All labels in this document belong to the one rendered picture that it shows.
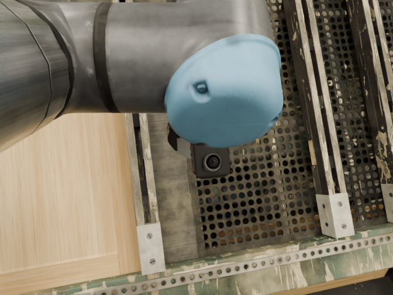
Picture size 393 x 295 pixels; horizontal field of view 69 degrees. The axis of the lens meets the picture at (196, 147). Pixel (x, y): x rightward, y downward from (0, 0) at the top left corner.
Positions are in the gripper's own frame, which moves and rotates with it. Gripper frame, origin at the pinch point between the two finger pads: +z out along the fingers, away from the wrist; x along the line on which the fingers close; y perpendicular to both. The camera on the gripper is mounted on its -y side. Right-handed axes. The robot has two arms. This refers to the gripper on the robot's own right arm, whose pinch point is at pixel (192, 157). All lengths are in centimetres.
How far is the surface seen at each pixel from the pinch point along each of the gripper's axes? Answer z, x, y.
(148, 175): 26.8, 7.3, 9.7
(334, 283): 101, -75, -27
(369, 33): 12, -68, 42
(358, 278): 101, -88, -27
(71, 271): 41, 30, -8
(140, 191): 28.3, 10.0, 6.3
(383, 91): 19, -69, 24
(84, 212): 35.1, 25.5, 5.4
